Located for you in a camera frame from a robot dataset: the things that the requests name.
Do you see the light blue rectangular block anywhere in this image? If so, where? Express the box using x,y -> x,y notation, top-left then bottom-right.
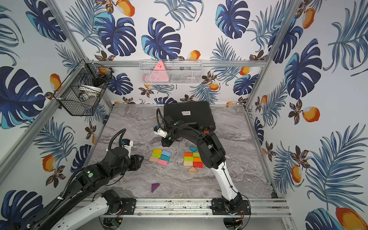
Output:
162,150 -> 171,157

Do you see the yellow square block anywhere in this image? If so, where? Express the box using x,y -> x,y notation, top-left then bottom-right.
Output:
152,149 -> 163,154

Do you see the teal rectangular block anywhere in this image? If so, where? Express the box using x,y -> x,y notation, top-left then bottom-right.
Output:
160,155 -> 170,162

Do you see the natural wood slanted block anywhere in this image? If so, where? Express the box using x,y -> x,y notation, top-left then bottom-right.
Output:
149,156 -> 159,163

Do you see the orange rectangular block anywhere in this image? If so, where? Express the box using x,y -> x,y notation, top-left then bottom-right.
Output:
184,152 -> 194,158

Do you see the natural wood rectangular block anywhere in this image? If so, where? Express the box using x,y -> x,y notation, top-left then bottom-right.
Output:
184,161 -> 194,167

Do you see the purple triangle block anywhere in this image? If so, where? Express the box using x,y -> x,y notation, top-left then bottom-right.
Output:
151,183 -> 160,193

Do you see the orange square block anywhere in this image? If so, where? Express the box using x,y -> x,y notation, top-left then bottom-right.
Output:
194,157 -> 202,163

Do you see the natural wood triangle block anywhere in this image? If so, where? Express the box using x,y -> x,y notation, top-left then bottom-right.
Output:
188,167 -> 198,173

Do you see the red rectangular block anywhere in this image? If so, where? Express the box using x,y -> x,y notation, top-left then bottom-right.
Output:
193,162 -> 203,169

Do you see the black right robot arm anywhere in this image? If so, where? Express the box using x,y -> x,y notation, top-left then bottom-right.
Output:
153,116 -> 243,214

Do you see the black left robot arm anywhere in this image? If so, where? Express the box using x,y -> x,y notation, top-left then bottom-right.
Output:
19,147 -> 144,230

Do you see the black plastic tool case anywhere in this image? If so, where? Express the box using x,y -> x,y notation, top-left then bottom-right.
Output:
163,101 -> 216,133

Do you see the pink triangle card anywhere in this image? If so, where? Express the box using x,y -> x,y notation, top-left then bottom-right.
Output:
146,60 -> 170,82

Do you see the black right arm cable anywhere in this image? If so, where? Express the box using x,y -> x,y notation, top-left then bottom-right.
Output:
156,107 -> 167,130

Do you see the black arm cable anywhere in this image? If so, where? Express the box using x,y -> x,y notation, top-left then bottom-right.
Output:
156,107 -> 167,130
107,128 -> 127,151

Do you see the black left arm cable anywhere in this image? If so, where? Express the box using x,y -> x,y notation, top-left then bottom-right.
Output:
107,128 -> 127,151

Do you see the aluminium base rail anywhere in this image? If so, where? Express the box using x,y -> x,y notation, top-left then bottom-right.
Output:
119,198 -> 291,218

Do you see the black corner bracket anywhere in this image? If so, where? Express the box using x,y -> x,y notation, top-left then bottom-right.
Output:
103,115 -> 109,124

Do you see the black wire basket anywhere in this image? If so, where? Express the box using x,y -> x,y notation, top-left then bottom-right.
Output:
53,59 -> 114,117

